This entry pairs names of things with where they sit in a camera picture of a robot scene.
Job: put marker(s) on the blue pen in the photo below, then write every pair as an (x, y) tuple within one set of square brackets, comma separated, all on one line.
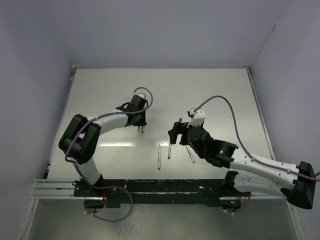
[(169, 151)]

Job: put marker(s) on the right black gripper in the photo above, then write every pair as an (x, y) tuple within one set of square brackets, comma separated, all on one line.
[(178, 128)]

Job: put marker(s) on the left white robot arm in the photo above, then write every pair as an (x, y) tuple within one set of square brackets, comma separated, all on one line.
[(79, 141)]

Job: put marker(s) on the aluminium extrusion rail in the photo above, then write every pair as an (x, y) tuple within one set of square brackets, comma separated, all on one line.
[(53, 189)]

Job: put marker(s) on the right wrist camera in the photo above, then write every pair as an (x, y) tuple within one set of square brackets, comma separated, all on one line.
[(197, 117)]

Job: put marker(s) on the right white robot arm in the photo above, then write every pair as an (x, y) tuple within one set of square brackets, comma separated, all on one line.
[(247, 173)]

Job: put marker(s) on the pink pen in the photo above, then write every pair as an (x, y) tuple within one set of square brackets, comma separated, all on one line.
[(159, 157)]

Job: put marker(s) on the green pen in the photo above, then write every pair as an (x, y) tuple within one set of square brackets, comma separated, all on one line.
[(190, 154)]

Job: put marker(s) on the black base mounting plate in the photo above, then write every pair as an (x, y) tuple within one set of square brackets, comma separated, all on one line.
[(206, 192)]

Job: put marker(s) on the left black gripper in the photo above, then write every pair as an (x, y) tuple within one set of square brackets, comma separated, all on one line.
[(142, 122)]

